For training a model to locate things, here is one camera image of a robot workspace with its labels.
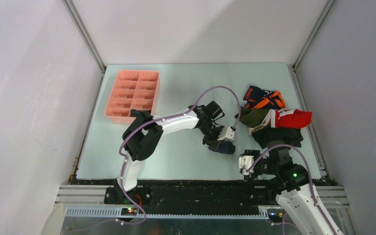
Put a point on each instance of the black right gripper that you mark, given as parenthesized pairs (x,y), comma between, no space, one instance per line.
(254,175)

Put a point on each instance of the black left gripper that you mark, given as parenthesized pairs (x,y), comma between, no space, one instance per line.
(214,141)

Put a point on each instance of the navy underwear with cream waistband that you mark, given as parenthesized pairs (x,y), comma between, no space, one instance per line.
(222,147)

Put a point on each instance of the navy striped boxer underwear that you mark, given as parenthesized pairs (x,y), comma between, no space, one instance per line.
(134,112)

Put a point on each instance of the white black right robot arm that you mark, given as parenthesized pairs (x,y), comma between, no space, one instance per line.
(292,186)

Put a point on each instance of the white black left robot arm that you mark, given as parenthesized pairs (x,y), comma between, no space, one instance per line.
(141,138)

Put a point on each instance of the olive green underwear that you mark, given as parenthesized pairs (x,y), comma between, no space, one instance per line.
(252,117)

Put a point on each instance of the pink compartment tray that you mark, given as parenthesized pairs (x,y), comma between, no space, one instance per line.
(132,89)

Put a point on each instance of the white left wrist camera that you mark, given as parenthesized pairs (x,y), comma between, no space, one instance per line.
(227,133)

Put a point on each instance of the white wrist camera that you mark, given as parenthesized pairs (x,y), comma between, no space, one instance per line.
(245,164)
(227,133)

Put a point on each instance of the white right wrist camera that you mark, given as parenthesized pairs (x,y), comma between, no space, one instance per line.
(245,164)

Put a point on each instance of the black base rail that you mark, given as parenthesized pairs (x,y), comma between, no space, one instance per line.
(196,197)

